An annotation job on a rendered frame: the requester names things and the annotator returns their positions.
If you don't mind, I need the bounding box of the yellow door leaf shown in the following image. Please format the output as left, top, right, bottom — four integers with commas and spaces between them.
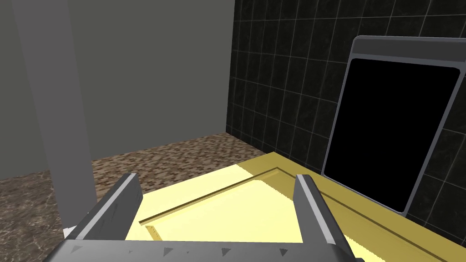
123, 151, 459, 262

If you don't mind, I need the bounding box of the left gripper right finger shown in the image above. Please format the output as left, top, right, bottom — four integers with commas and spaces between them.
293, 174, 352, 245

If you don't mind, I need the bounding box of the black panel with grey frame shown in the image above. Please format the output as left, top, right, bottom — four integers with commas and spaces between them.
322, 35, 466, 218

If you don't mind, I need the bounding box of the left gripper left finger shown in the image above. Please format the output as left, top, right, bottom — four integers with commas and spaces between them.
65, 173, 144, 242

